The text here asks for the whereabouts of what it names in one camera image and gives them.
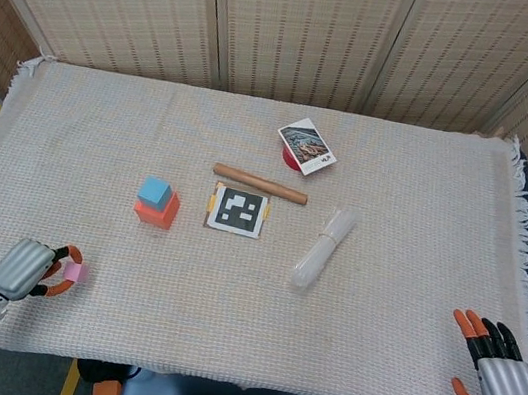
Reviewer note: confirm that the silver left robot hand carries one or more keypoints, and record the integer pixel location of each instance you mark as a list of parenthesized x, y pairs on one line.
[(21, 268)]

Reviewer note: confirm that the pink cube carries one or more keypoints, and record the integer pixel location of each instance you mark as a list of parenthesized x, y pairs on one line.
[(77, 273)]

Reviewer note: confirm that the blue cube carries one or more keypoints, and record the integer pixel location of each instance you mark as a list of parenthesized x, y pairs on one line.
[(153, 191)]

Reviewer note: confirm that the large orange cube block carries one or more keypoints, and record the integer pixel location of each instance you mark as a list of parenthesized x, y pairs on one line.
[(156, 217)]

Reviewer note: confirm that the black white fiducial marker card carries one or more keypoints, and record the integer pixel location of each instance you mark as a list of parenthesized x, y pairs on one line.
[(239, 211)]

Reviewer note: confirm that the beige woven tablecloth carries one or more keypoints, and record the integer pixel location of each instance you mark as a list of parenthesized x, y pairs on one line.
[(244, 316)]

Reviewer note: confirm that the clear plastic tube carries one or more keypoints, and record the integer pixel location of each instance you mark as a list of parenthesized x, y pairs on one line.
[(324, 248)]

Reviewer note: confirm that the wooden rod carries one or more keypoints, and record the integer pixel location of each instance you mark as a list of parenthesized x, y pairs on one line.
[(261, 184)]

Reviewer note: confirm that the red tape roll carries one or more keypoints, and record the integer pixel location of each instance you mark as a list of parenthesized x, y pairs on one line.
[(291, 159)]

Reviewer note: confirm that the white photo card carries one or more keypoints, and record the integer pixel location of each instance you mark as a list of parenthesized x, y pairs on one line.
[(308, 146)]

